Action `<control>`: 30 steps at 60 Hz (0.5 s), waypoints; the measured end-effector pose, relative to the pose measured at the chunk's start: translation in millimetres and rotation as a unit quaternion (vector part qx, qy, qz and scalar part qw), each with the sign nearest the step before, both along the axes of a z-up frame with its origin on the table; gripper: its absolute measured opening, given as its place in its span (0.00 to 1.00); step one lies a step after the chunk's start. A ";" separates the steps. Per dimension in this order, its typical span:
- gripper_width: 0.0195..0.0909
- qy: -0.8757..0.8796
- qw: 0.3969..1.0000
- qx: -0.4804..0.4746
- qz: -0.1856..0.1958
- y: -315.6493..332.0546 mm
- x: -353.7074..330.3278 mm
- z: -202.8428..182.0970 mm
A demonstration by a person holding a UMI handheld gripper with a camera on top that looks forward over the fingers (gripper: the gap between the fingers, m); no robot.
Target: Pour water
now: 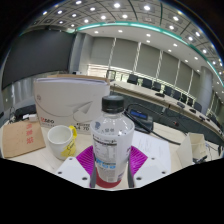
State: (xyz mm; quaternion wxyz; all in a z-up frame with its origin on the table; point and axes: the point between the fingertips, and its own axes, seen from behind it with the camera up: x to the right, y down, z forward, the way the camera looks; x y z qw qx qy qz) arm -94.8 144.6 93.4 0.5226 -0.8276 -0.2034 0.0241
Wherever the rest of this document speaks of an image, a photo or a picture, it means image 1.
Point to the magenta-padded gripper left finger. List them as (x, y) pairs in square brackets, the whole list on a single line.
[(85, 160)]

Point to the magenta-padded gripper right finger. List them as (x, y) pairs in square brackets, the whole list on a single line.
[(139, 160)]

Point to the clear black-capped water bottle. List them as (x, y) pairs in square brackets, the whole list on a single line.
[(111, 133)]

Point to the white printed paper sheet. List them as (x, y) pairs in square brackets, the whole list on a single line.
[(150, 146)]

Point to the white mug with yellow print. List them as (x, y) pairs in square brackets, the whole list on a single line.
[(60, 140)]

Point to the small open white box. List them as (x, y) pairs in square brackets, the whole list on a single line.
[(191, 146)]

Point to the white copy paper box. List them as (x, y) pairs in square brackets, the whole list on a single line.
[(66, 100)]

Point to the long curved conference desk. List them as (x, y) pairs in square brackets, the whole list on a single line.
[(146, 96)]

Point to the small white adapter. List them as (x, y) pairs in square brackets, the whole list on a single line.
[(33, 117)]

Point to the brown paper envelope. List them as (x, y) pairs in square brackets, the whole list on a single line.
[(20, 140)]

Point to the row of black office chairs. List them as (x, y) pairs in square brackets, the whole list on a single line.
[(156, 86)]

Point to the black power adapter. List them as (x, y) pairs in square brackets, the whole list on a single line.
[(25, 111)]

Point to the single black swivel chair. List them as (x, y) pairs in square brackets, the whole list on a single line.
[(111, 74)]

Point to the recessed ceiling lights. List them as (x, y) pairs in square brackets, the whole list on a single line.
[(116, 5)]

